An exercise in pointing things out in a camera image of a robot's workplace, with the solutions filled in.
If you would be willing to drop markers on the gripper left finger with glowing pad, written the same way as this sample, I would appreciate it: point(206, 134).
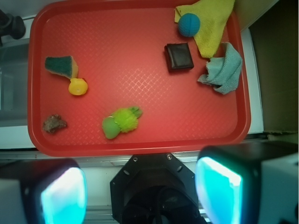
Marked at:
point(42, 192)

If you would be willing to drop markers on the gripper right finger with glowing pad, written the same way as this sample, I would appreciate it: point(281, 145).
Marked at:
point(249, 183)

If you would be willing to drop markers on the green and yellow sponge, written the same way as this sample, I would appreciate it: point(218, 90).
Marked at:
point(64, 66)

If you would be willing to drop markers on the brown rock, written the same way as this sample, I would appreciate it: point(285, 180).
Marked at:
point(54, 123)

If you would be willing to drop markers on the green spiky plush toy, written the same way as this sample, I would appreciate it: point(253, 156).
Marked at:
point(123, 120)

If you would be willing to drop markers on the yellow rubber duck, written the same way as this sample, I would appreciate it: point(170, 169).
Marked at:
point(77, 86)

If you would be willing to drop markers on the light blue cloth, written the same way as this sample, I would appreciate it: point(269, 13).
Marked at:
point(223, 73)

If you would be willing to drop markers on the red plastic tray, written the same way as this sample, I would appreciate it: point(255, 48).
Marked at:
point(118, 46)

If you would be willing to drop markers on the dark brown square block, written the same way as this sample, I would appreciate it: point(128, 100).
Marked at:
point(178, 57)

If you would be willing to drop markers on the black knob fixture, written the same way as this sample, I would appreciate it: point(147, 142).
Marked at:
point(13, 26)

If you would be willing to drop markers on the blue ball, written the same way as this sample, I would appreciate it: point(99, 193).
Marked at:
point(189, 25)

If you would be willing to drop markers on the yellow microfiber cloth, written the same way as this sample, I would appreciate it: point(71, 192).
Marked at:
point(213, 16)

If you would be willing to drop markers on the black octagonal mount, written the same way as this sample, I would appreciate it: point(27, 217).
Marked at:
point(155, 189)

